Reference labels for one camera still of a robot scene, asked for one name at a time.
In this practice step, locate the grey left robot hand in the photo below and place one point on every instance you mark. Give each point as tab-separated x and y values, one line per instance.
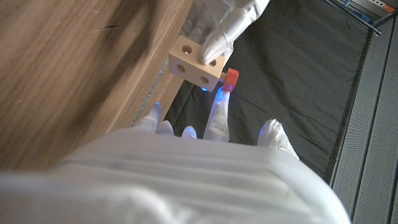
227	28

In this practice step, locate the wooden block with holes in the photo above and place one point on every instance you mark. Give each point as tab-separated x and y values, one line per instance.
192	67

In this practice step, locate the black backdrop stand pole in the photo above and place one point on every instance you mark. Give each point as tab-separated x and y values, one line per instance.
354	15

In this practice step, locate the black backdrop curtain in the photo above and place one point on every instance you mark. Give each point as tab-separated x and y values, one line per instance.
280	77

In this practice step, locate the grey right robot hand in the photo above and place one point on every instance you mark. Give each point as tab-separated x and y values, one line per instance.
186	183

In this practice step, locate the red-headed wooden screw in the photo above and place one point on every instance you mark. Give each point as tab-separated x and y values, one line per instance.
230	79

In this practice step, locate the white cabinet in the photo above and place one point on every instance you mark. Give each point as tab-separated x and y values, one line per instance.
367	124

